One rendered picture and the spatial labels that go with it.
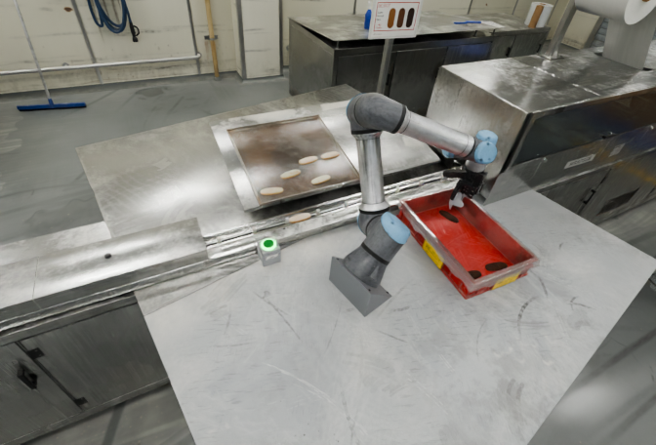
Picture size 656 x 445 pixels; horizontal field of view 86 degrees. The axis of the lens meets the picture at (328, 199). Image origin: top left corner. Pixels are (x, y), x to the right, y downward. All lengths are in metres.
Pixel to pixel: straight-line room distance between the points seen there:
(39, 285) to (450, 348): 1.29
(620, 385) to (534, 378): 1.35
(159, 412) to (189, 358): 0.89
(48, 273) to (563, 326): 1.71
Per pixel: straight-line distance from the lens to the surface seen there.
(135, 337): 1.61
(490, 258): 1.59
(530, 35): 5.78
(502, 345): 1.36
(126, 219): 1.67
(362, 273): 1.19
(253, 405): 1.12
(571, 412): 2.42
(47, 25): 4.89
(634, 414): 2.62
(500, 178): 1.77
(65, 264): 1.43
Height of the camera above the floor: 1.88
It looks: 40 degrees down
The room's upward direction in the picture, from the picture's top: 6 degrees clockwise
